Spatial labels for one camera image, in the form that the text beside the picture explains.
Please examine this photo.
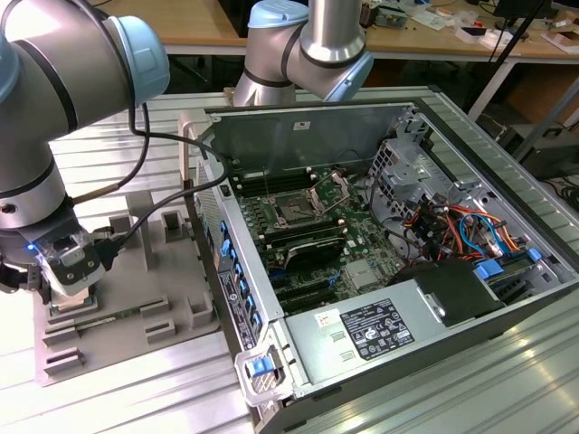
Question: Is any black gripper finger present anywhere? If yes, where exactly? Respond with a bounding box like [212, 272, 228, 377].
[0, 264, 27, 295]
[27, 267, 52, 305]

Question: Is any silver CPU green substrate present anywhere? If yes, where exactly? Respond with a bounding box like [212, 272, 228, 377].
[50, 293, 93, 313]

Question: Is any black RAM slot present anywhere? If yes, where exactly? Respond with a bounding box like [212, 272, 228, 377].
[264, 228, 348, 250]
[258, 219, 343, 239]
[237, 175, 317, 195]
[233, 167, 311, 184]

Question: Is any CPU socket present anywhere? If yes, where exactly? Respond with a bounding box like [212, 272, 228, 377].
[269, 192, 320, 230]

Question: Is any black expansion slot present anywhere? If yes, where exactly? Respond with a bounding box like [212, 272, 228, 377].
[278, 288, 339, 314]
[273, 278, 336, 302]

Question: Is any green RAM stick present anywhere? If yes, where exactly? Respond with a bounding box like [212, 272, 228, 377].
[74, 309, 146, 327]

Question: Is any grey plastic parts rack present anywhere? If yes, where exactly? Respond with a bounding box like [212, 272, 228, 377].
[33, 189, 223, 389]

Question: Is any blue case latch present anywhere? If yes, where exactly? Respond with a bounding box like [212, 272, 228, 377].
[247, 356, 276, 377]

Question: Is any metal socket cover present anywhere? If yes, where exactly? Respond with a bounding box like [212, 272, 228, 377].
[307, 173, 353, 217]

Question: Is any open PC case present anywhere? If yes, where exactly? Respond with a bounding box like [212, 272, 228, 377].
[177, 99, 579, 434]

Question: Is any silver chipset heatsink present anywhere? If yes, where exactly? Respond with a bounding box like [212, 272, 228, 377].
[346, 261, 376, 288]

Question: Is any green motherboard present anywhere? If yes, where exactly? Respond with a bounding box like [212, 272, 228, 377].
[225, 156, 411, 317]

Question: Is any silver power supply with label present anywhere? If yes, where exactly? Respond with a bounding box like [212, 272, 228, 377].
[283, 278, 449, 399]

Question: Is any silver disk bay cage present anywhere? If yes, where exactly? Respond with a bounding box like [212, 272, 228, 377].
[366, 104, 458, 227]

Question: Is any black plastic fan shroud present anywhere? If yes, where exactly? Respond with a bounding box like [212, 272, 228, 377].
[387, 259, 507, 329]

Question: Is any small green circuit device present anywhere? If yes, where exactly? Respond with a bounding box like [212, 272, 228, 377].
[378, 9, 411, 28]

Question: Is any blue disk carrier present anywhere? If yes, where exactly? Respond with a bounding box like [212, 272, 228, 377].
[474, 259, 506, 281]

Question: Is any white open box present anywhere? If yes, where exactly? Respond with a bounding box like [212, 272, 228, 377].
[460, 25, 499, 47]

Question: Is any black box under desk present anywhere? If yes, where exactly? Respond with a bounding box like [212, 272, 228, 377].
[497, 122, 579, 178]

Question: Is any black monitor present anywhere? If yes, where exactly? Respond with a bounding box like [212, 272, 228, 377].
[492, 0, 554, 29]

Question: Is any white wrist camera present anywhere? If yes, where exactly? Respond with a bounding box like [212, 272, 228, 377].
[44, 232, 101, 297]

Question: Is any thick black camera cable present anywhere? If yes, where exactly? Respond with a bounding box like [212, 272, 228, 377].
[92, 101, 227, 272]

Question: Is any black wire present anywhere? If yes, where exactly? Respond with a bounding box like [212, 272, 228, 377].
[366, 174, 411, 227]

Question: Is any orange wire bundle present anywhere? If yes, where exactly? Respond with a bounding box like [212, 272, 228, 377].
[402, 203, 530, 254]

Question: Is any blue wire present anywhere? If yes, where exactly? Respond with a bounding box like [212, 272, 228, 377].
[457, 212, 504, 259]

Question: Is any wooden desk white frame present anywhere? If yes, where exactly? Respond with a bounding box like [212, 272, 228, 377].
[90, 0, 579, 119]

